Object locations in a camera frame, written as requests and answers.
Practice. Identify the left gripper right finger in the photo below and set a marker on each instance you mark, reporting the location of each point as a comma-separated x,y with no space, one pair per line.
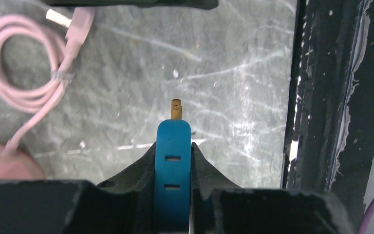
220,206

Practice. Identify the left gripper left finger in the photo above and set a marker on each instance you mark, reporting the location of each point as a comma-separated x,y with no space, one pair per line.
121,204

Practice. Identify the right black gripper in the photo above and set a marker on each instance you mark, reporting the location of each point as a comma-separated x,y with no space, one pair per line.
199,4

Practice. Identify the light blue cube adapter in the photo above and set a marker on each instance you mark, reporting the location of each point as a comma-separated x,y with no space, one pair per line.
171,198

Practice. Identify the pink round socket base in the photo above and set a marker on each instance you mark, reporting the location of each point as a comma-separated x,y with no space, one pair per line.
19,166

